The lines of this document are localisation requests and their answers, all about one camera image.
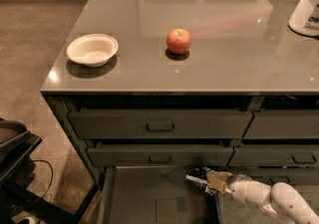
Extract grey counter cabinet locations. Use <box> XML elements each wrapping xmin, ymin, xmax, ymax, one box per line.
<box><xmin>41</xmin><ymin>0</ymin><xmax>319</xmax><ymax>224</ymax></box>

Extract red apple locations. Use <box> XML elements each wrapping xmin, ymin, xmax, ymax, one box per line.
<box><xmin>166</xmin><ymin>29</ymin><xmax>191</xmax><ymax>55</ymax></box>

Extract top left drawer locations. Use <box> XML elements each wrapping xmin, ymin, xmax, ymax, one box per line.
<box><xmin>68</xmin><ymin>110</ymin><xmax>252</xmax><ymax>139</ymax></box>

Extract blue chip bag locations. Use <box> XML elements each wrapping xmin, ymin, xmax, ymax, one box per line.
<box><xmin>185</xmin><ymin>167</ymin><xmax>216</xmax><ymax>196</ymax></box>

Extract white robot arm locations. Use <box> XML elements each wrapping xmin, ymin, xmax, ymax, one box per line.
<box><xmin>205</xmin><ymin>170</ymin><xmax>319</xmax><ymax>224</ymax></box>

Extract bottom right drawer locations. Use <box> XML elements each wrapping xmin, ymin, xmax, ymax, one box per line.
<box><xmin>227</xmin><ymin>168</ymin><xmax>319</xmax><ymax>185</ymax></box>

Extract open bottom left drawer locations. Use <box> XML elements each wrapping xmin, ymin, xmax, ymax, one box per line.
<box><xmin>97</xmin><ymin>167</ymin><xmax>221</xmax><ymax>224</ymax></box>

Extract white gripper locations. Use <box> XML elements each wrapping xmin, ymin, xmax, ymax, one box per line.
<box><xmin>206</xmin><ymin>170</ymin><xmax>269</xmax><ymax>207</ymax></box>

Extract white plastic canister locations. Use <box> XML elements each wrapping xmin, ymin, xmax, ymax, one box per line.
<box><xmin>288</xmin><ymin>0</ymin><xmax>319</xmax><ymax>37</ymax></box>

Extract black cable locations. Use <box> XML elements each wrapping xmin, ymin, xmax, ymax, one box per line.
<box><xmin>30</xmin><ymin>159</ymin><xmax>55</xmax><ymax>202</ymax></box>

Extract top right drawer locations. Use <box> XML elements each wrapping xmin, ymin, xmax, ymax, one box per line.
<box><xmin>244</xmin><ymin>110</ymin><xmax>319</xmax><ymax>139</ymax></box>

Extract middle right drawer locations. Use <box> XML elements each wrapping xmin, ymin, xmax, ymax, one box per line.
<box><xmin>228</xmin><ymin>144</ymin><xmax>319</xmax><ymax>167</ymax></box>

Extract white paper bowl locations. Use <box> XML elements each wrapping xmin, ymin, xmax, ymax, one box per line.
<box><xmin>66</xmin><ymin>34</ymin><xmax>119</xmax><ymax>68</ymax></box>

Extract middle left drawer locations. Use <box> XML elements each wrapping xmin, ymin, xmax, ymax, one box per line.
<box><xmin>87</xmin><ymin>144</ymin><xmax>233</xmax><ymax>167</ymax></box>

